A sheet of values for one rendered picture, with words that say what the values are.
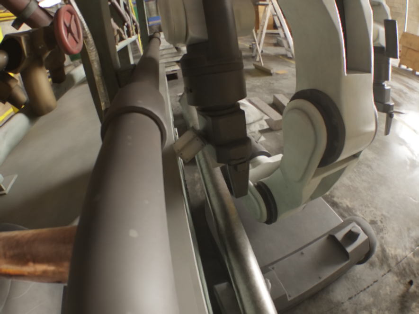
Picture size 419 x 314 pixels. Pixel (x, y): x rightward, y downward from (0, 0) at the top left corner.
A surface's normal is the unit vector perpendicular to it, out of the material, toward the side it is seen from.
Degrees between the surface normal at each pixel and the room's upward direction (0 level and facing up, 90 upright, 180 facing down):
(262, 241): 0
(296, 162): 90
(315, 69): 90
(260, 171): 90
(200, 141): 78
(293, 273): 0
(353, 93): 70
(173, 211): 0
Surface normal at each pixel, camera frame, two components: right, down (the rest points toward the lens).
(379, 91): -0.94, 0.26
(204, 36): 0.32, 0.38
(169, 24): -0.41, 0.66
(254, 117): 0.26, 0.11
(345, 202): -0.07, -0.79
